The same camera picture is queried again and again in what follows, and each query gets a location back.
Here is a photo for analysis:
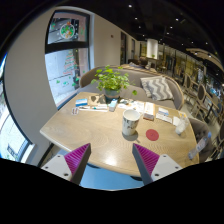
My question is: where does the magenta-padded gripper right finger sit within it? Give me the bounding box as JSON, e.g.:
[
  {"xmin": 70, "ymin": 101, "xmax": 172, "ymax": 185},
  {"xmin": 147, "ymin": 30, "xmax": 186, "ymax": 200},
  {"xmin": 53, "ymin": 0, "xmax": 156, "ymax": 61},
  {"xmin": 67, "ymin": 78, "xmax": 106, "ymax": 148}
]
[{"xmin": 131, "ymin": 143, "xmax": 184, "ymax": 187}]

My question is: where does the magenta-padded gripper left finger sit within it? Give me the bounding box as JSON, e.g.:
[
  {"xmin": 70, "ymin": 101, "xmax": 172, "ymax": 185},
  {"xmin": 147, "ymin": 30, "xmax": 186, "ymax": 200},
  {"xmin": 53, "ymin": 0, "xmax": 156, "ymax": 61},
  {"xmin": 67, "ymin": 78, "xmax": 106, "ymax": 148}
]
[{"xmin": 40, "ymin": 142, "xmax": 92, "ymax": 186}]

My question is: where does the flat round red coaster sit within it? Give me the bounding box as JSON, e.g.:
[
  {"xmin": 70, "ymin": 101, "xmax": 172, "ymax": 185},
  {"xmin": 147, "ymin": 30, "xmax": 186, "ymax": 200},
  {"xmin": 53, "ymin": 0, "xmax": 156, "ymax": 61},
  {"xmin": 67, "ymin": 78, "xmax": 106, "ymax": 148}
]
[{"xmin": 145, "ymin": 128, "xmax": 160, "ymax": 142}]

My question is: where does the clear plastic cup with straw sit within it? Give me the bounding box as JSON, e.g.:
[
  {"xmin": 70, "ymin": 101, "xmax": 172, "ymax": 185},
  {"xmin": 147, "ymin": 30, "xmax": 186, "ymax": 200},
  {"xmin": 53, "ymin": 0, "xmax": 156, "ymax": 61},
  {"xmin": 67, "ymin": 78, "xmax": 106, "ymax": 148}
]
[{"xmin": 174, "ymin": 113, "xmax": 190, "ymax": 136}]

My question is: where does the white leaflet with blue card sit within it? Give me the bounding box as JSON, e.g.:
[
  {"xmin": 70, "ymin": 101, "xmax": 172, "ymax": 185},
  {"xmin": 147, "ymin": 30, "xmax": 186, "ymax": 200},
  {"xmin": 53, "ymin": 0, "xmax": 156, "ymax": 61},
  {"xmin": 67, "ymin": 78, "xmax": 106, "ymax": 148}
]
[{"xmin": 155, "ymin": 107, "xmax": 174, "ymax": 124}]

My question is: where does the dark grey tufted armchair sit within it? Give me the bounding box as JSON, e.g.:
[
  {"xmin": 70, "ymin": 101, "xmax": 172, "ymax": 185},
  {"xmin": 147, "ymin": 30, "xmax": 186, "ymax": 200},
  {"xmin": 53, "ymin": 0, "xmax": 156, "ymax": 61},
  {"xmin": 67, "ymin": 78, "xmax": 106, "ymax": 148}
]
[{"xmin": 188, "ymin": 116, "xmax": 215, "ymax": 164}]

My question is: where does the white printed mug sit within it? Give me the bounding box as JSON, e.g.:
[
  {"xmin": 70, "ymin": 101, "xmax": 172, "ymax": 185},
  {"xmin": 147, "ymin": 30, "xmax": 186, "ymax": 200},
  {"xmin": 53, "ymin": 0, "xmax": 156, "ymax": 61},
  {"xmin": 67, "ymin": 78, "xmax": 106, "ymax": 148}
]
[{"xmin": 121, "ymin": 108, "xmax": 142, "ymax": 137}]

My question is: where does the white tissue box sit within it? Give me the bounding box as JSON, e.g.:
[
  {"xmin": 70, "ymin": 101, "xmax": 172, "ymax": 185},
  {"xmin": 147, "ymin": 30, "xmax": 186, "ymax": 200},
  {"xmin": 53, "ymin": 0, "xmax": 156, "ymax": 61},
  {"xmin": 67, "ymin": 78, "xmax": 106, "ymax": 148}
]
[{"xmin": 143, "ymin": 101, "xmax": 156, "ymax": 121}]

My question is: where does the white printed menu leaflet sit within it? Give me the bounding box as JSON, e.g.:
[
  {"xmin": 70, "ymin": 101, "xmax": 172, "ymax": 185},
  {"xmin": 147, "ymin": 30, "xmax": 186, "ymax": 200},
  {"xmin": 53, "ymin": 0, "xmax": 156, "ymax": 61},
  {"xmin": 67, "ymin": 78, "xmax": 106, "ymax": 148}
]
[{"xmin": 117, "ymin": 99, "xmax": 146, "ymax": 114}]

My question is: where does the white pen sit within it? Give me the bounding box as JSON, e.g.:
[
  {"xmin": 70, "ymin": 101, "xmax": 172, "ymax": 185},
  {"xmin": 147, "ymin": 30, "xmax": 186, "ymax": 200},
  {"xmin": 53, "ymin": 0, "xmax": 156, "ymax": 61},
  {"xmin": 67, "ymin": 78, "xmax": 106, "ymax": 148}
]
[{"xmin": 78, "ymin": 105, "xmax": 109, "ymax": 112}]

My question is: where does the flat blue pack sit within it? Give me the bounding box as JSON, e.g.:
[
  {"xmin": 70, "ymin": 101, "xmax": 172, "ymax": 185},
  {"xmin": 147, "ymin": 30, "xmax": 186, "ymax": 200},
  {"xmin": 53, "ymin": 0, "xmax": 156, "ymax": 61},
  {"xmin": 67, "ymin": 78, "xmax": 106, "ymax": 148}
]
[{"xmin": 75, "ymin": 98, "xmax": 89, "ymax": 108}]

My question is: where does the grey wood-trimmed sofa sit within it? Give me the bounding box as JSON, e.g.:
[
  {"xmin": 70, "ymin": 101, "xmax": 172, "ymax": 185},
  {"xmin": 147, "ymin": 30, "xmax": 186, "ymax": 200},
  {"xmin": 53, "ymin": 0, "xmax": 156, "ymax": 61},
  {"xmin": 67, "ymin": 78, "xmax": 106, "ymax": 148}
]
[{"xmin": 79, "ymin": 65, "xmax": 185, "ymax": 111}]

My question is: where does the grey chevron pillow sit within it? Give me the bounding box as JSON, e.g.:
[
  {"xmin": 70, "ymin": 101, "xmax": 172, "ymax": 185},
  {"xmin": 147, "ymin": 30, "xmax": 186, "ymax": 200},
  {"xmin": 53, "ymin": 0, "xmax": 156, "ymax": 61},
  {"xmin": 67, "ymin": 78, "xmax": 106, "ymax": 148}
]
[{"xmin": 139, "ymin": 75, "xmax": 175, "ymax": 102}]

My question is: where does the group of dining chairs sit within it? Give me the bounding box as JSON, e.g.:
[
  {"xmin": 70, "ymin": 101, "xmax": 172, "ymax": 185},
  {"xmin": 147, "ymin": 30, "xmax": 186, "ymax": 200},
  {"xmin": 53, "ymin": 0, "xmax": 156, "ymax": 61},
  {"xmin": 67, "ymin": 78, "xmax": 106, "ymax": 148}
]
[{"xmin": 181, "ymin": 71, "xmax": 224, "ymax": 134}]

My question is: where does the small light blue box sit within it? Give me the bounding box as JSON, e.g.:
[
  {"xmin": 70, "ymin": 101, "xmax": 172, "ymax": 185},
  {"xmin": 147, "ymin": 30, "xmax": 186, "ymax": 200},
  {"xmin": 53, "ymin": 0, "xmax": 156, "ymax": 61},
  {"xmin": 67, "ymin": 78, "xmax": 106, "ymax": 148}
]
[{"xmin": 108, "ymin": 98, "xmax": 119, "ymax": 113}]

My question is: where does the green potted plant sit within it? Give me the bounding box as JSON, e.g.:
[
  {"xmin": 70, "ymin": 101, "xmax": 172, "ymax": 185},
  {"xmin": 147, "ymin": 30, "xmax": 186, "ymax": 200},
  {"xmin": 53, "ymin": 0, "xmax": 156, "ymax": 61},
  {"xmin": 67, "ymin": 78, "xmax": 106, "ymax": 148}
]
[{"xmin": 90, "ymin": 65, "xmax": 138, "ymax": 103}]

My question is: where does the dark-framed decorated window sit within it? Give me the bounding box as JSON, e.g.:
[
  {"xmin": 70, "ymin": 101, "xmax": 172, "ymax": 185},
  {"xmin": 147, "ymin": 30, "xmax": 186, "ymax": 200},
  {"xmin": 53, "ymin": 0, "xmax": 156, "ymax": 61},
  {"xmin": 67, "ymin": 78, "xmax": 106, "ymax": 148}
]
[{"xmin": 44, "ymin": 9, "xmax": 91, "ymax": 108}]

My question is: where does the group of ceiling lights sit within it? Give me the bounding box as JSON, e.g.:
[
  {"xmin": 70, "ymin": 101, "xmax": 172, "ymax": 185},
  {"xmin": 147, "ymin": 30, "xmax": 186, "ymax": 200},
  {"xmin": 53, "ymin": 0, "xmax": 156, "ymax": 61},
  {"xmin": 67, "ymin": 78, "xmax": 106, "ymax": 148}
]
[{"xmin": 126, "ymin": 3, "xmax": 214, "ymax": 58}]

